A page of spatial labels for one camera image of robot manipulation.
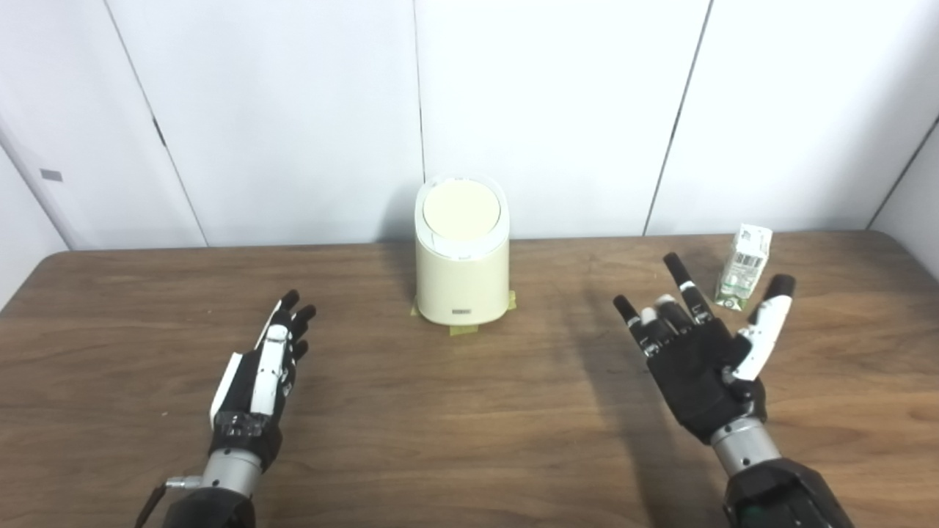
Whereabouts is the white and black right hand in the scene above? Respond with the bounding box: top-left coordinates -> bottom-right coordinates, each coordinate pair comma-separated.
613,252 -> 797,445

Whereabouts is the white and black left hand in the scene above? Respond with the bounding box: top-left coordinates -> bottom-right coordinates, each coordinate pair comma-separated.
209,290 -> 318,471

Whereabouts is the cream-colored lidded bin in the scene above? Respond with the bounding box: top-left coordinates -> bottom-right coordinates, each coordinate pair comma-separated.
414,175 -> 511,326

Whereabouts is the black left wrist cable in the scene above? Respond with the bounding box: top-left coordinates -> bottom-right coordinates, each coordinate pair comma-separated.
136,477 -> 203,528

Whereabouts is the white green milk carton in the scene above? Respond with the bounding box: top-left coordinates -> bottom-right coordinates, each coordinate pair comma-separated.
715,224 -> 773,310

